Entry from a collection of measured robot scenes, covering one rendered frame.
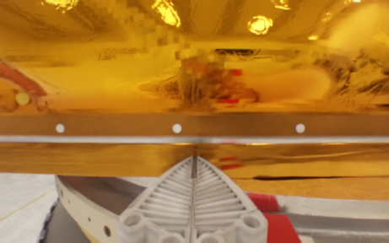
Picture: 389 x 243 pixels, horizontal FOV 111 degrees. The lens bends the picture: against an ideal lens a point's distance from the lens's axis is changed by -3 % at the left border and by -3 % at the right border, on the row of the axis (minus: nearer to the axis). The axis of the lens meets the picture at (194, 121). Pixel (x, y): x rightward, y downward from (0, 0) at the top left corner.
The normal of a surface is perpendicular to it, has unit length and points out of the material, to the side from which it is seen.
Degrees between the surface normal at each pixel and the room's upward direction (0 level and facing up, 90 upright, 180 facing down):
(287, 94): 135
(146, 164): 90
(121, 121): 91
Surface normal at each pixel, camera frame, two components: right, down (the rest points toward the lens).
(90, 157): -0.02, 0.09
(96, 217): -0.44, 0.08
